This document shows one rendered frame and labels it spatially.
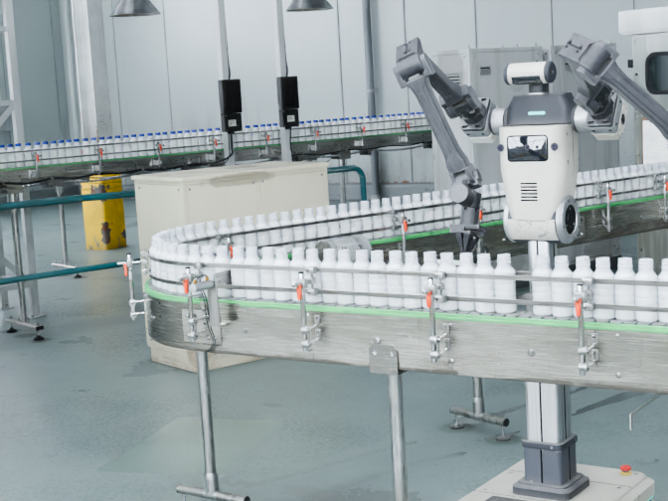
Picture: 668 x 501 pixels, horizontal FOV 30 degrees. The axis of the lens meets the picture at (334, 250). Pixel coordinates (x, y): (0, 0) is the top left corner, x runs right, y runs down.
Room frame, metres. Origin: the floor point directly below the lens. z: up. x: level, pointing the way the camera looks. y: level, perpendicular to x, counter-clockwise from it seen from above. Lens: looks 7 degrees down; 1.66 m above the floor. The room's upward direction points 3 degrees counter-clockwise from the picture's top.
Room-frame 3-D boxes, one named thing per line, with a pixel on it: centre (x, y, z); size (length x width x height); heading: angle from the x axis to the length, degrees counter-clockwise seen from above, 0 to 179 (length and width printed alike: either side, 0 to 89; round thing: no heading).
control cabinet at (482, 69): (9.87, -1.27, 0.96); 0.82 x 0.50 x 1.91; 128
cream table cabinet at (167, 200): (7.91, 0.62, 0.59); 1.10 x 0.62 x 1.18; 128
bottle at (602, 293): (3.29, -0.72, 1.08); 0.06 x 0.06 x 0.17
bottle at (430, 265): (3.60, -0.28, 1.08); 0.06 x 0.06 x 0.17
